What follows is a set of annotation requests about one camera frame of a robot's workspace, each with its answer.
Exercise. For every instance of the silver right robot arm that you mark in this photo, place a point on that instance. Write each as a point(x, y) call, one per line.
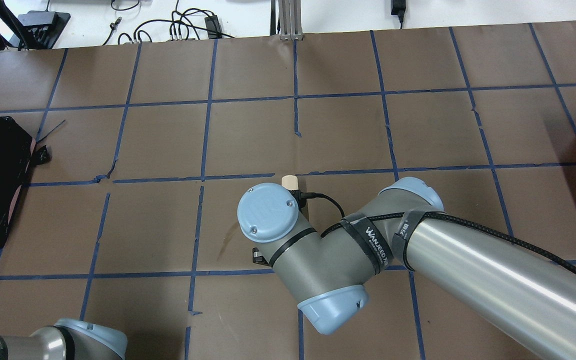
point(527, 292)

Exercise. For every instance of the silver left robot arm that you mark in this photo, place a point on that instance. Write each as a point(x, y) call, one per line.
point(67, 339)

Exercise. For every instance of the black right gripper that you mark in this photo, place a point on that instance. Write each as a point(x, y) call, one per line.
point(257, 255)

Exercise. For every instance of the aluminium frame post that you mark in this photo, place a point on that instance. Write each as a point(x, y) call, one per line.
point(286, 19)

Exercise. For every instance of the white brush black bristles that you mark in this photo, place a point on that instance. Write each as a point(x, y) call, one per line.
point(290, 182)

